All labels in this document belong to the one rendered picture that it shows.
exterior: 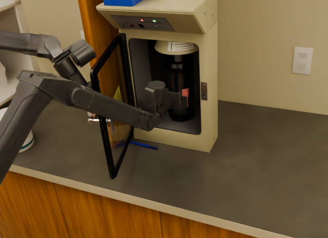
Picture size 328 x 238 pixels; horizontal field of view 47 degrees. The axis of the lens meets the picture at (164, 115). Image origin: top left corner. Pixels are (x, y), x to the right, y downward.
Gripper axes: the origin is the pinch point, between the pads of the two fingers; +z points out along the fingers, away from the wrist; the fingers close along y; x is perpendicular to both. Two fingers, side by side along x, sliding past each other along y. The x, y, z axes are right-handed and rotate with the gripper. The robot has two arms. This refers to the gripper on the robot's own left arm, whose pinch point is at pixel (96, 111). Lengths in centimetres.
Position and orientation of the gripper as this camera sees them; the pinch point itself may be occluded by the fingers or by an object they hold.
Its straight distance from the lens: 123.6
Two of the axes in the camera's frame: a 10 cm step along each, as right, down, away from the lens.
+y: -8.6, 3.6, 3.8
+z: 4.9, 7.8, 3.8
